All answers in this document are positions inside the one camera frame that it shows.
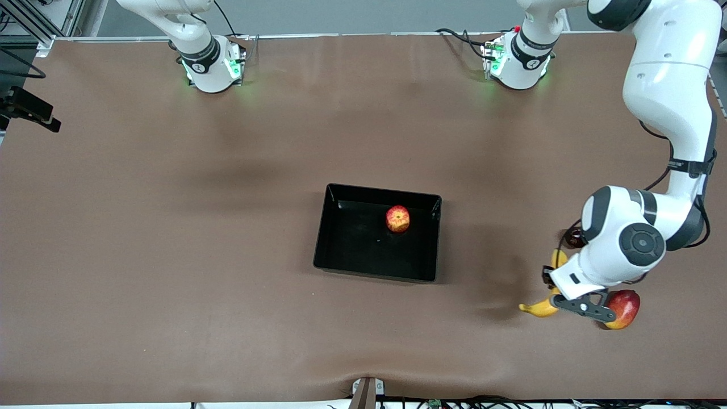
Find yellow banana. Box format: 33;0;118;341
519;249;569;318

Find red yellow apple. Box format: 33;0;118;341
385;205;411;234

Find black plastic box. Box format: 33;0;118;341
312;182;443;283

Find red yellow mango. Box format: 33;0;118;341
603;289;641;331

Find brown table mat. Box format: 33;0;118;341
0;33;727;405

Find aluminium frame profile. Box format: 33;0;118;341
0;0;86;52

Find black left arm strap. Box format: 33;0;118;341
667;158;717;178

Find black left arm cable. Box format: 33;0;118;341
555;116;712;268

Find black base cable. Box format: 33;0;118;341
213;0;238;37
435;27;495;60

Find brown post with grey bracket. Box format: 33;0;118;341
351;377;387;409

